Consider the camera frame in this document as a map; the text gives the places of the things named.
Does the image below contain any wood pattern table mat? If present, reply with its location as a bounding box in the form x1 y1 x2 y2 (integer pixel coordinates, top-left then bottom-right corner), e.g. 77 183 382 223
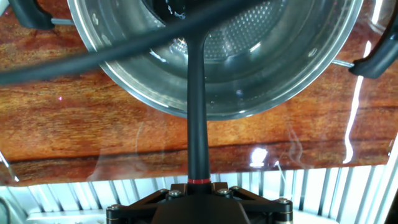
0 0 398 187

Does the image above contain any thin white string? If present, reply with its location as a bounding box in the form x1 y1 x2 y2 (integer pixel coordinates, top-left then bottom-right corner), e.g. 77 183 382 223
275 161 289 189

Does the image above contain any steel pot with black handles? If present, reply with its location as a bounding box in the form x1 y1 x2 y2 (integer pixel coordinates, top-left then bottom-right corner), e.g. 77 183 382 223
7 0 398 121

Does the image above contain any black ladle with red ring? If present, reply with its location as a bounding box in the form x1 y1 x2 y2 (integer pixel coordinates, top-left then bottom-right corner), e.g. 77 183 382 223
142 0 224 195

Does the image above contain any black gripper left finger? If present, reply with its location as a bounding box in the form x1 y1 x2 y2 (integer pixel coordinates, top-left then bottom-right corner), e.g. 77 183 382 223
106 183 187 224

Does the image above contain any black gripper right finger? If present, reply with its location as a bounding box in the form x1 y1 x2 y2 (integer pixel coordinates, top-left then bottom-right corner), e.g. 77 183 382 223
211 182 294 224

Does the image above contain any black camera cable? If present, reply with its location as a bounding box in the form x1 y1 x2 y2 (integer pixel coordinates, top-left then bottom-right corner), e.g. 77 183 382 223
0 0 268 85

